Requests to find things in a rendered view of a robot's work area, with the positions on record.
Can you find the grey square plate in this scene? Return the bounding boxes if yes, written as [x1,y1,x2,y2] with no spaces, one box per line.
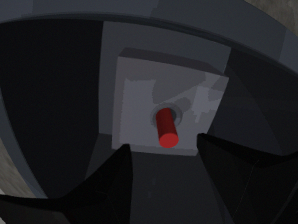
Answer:
[112,47,229,156]

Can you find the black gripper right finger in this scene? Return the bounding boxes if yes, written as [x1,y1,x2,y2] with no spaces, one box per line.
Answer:
[197,133,298,224]

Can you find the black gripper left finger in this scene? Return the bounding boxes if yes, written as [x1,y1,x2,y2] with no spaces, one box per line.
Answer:
[0,144,133,224]

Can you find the red peg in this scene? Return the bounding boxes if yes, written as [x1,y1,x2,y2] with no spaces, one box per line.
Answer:
[156,108,180,148]

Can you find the dark grey open box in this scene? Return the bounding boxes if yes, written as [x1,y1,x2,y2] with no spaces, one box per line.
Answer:
[0,0,298,224]

